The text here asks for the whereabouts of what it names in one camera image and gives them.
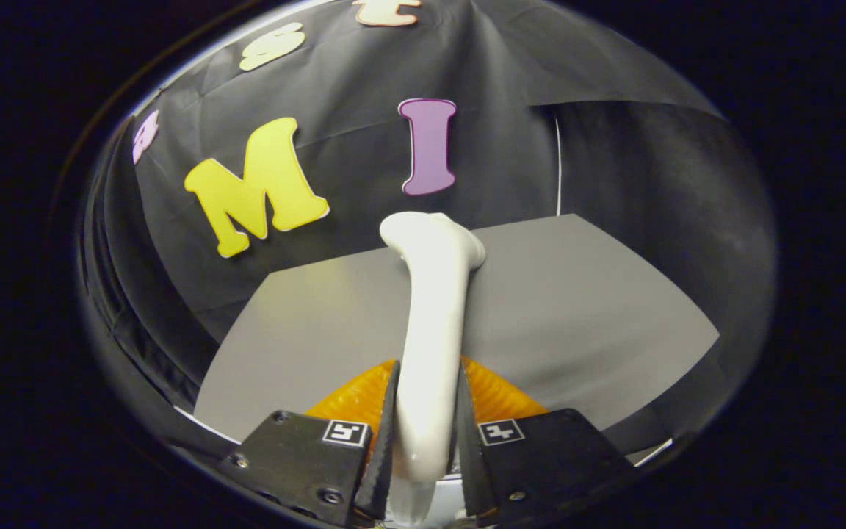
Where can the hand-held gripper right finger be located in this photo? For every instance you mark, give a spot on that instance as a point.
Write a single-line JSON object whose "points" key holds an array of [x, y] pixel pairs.
{"points": [[471, 477]]}

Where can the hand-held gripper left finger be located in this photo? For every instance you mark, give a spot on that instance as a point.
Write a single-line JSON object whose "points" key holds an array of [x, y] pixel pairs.
{"points": [[385, 477]]}

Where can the grey cabinet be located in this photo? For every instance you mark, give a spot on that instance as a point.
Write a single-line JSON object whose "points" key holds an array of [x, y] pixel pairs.
{"points": [[577, 308]]}

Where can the black backdrop cloth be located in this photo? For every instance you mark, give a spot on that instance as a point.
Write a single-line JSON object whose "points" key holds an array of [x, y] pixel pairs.
{"points": [[364, 95]]}

